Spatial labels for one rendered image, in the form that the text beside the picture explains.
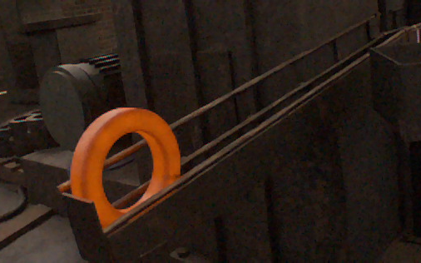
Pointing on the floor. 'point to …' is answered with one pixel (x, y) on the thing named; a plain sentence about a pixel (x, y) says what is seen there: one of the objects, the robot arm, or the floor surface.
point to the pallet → (17, 147)
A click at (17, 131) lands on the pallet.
